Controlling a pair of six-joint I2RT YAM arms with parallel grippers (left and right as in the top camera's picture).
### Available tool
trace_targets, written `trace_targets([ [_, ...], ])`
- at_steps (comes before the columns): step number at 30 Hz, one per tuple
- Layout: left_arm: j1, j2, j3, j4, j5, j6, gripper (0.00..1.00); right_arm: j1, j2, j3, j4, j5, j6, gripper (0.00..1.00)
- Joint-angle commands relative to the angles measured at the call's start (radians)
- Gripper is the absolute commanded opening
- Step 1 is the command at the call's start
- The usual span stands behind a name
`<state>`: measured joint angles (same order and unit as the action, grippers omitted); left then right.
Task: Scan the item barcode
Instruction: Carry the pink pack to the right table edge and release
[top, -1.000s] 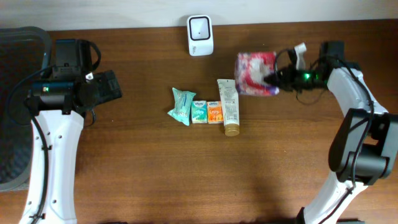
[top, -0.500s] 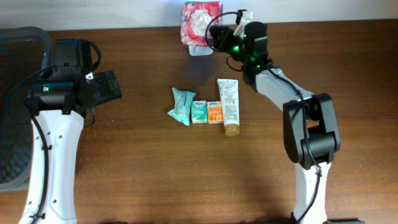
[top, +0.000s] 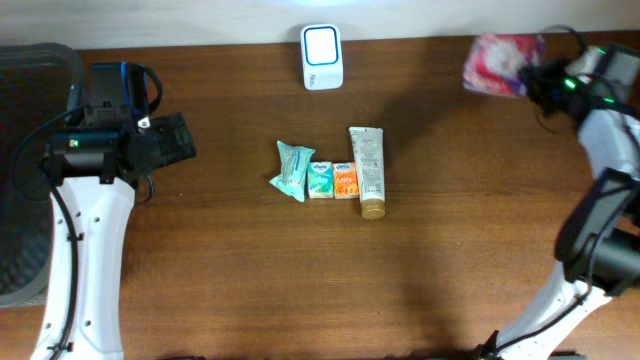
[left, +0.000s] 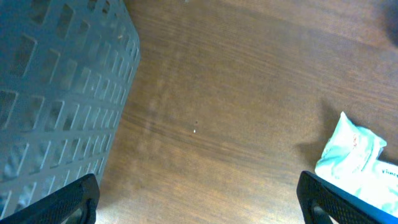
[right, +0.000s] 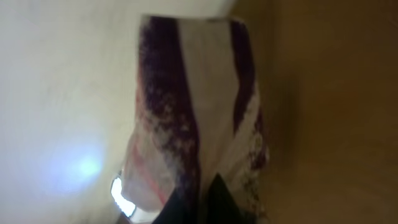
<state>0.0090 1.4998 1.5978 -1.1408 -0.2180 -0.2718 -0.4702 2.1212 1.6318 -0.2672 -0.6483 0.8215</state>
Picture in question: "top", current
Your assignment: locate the red purple floral package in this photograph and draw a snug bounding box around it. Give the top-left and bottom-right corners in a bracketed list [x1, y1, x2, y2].
[463, 33, 544, 97]

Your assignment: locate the teal wipes pouch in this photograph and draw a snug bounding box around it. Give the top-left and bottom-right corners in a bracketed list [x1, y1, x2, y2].
[269, 141, 315, 202]

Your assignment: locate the teal tissue pack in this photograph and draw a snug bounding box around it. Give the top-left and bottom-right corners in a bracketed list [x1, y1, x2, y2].
[307, 162, 334, 199]

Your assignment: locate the orange tissue pack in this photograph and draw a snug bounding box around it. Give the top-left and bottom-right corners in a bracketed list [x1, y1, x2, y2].
[332, 162, 359, 199]

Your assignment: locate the cream tube gold cap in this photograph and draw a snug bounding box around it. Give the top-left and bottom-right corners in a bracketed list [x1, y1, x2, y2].
[349, 127, 386, 220]

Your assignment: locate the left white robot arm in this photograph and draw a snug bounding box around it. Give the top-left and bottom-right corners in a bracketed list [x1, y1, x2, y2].
[32, 62, 197, 359]

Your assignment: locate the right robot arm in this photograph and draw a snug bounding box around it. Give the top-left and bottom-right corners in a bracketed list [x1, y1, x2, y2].
[474, 44, 639, 359]

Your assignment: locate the white barcode scanner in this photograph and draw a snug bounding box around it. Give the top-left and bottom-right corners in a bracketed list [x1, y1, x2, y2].
[300, 24, 344, 91]

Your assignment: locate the grey plastic mesh basket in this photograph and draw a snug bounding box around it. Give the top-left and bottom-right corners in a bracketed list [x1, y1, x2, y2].
[1, 43, 84, 308]

